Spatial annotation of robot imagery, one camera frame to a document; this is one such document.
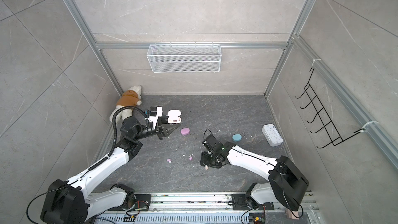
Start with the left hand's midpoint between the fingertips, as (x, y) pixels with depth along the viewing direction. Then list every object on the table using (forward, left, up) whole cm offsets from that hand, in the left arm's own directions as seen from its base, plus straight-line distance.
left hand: (179, 120), depth 67 cm
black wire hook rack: (0, -64, 0) cm, 64 cm away
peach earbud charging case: (0, +2, +2) cm, 3 cm away
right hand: (-10, -11, -27) cm, 31 cm away
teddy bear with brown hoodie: (+38, +41, -24) cm, 60 cm away
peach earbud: (-11, -12, -30) cm, 34 cm away
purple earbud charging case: (+10, +1, -27) cm, 29 cm away
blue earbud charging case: (+7, -32, -30) cm, 44 cm away
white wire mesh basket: (+51, 0, -1) cm, 51 cm away
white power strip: (+6, -53, -27) cm, 60 cm away
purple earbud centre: (-6, -3, -30) cm, 31 cm away
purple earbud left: (-7, +9, -30) cm, 32 cm away
